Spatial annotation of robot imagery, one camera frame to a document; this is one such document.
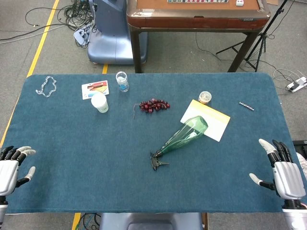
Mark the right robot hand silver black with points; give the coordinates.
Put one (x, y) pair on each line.
(287, 179)

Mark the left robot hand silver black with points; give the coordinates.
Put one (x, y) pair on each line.
(8, 175)

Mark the green spray bottle black nozzle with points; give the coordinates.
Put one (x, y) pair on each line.
(184, 134)

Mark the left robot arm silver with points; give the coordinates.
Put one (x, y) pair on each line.
(2, 215)

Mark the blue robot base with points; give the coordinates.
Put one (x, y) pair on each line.
(112, 43)

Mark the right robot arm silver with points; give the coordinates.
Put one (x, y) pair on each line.
(296, 219)

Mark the blue felt table cloth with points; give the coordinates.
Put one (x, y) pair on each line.
(96, 155)

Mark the white booklet yellow stripe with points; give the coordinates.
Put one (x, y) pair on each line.
(216, 124)

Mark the white power strip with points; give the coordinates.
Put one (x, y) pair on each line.
(297, 84)

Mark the white paper cup green print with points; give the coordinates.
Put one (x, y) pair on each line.
(99, 103)

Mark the white printed card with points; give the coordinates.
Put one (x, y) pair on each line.
(96, 87)

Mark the grey blue robot torso base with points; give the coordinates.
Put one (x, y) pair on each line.
(151, 221)

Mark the black tripod stand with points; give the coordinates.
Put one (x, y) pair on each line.
(261, 38)

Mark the clear plastic jar blue label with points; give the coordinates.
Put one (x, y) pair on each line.
(122, 82)

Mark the red grape bunch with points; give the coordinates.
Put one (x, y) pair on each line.
(154, 105)

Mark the grey power strip with plugs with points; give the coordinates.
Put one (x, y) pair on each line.
(81, 36)

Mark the brown mahjong table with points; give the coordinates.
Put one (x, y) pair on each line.
(196, 20)

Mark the single white mahjong tile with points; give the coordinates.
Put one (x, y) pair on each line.
(239, 2)

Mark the mahjong tile row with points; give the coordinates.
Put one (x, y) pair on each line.
(197, 1)

